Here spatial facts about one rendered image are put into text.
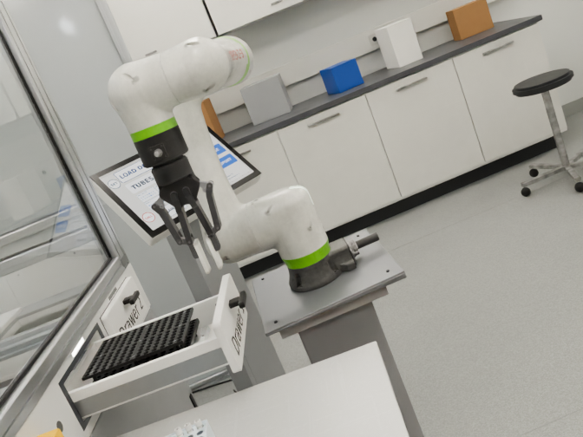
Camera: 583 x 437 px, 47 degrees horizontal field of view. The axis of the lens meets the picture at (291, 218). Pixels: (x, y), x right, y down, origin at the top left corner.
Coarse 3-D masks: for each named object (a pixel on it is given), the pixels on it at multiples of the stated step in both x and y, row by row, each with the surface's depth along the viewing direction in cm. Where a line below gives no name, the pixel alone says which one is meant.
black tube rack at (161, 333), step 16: (160, 320) 150; (176, 320) 146; (192, 320) 151; (128, 336) 147; (144, 336) 144; (160, 336) 140; (192, 336) 141; (96, 352) 146; (112, 352) 142; (128, 352) 138; (144, 352) 135; (160, 352) 139; (96, 368) 137; (112, 368) 134; (128, 368) 139
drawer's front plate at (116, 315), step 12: (120, 288) 178; (132, 288) 183; (120, 300) 171; (108, 312) 161; (120, 312) 168; (132, 312) 176; (144, 312) 185; (108, 324) 159; (120, 324) 165; (132, 324) 173
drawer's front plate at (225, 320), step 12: (228, 276) 152; (228, 288) 146; (228, 300) 141; (216, 312) 132; (228, 312) 137; (240, 312) 149; (216, 324) 126; (228, 324) 133; (240, 324) 144; (216, 336) 127; (228, 336) 129; (228, 348) 127; (240, 348) 135; (228, 360) 128; (240, 360) 131
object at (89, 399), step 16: (192, 304) 153; (208, 304) 153; (208, 320) 154; (112, 336) 154; (208, 336) 147; (176, 352) 130; (192, 352) 130; (208, 352) 129; (80, 368) 143; (144, 368) 130; (160, 368) 130; (176, 368) 130; (192, 368) 130; (208, 368) 130; (80, 384) 140; (96, 384) 131; (112, 384) 131; (128, 384) 131; (144, 384) 131; (160, 384) 131; (80, 400) 131; (96, 400) 131; (112, 400) 131; (128, 400) 132
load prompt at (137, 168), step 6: (138, 162) 226; (126, 168) 222; (132, 168) 223; (138, 168) 224; (144, 168) 225; (150, 168) 226; (114, 174) 219; (120, 174) 220; (126, 174) 221; (132, 174) 222; (138, 174) 222; (120, 180) 218; (126, 180) 219
